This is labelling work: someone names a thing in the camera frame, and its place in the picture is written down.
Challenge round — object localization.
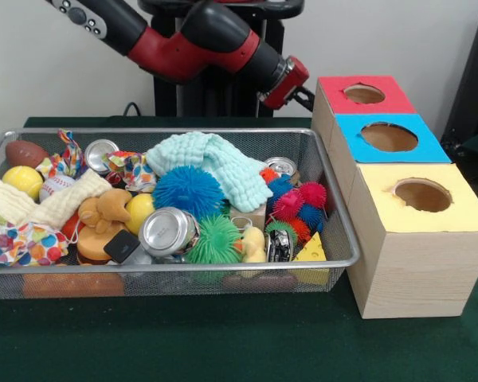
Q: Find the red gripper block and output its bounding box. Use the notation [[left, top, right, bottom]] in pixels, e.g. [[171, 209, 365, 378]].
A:
[[257, 55, 315, 113]]

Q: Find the wooden box with three holes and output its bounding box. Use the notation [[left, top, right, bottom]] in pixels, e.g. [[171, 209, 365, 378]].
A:
[[310, 74, 478, 319]]

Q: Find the mint green waffle cloth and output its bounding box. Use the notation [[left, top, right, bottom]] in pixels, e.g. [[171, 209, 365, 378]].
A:
[[145, 131, 274, 213]]

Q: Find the blue spiky rubber ball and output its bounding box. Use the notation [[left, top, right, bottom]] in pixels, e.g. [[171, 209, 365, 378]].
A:
[[151, 165, 227, 220]]

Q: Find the yellow cheese wedge toy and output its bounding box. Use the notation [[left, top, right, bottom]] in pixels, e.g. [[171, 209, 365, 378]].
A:
[[292, 232, 328, 287]]

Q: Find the green spiky rubber ball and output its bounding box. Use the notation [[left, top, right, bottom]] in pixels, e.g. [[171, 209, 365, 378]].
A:
[[184, 214, 243, 264]]

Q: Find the silver drink can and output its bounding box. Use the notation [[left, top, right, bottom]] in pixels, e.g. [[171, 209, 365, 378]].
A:
[[138, 206, 201, 258]]

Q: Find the brown plush toy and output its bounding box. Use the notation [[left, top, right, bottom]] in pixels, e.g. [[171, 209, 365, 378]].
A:
[[77, 188, 133, 236]]

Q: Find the dark green table cloth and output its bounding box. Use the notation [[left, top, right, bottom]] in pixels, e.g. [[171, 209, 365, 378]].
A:
[[0, 115, 478, 382]]

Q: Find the cream waffle cloth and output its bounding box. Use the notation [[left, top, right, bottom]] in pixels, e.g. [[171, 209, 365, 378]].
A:
[[0, 169, 112, 230]]

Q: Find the white toy baseball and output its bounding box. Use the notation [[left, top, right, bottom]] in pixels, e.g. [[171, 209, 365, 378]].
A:
[[38, 174, 76, 202]]

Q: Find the brown toy football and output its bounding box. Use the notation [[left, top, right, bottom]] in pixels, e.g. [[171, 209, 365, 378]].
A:
[[5, 139, 50, 168]]

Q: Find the yellow tennis ball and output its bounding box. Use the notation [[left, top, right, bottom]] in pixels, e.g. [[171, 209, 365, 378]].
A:
[[2, 165, 44, 201]]

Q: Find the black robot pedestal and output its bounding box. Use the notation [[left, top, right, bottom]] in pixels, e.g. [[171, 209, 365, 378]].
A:
[[137, 0, 306, 118]]

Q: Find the silver wire mesh bin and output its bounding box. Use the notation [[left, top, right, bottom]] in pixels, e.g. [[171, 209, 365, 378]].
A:
[[0, 127, 360, 300]]

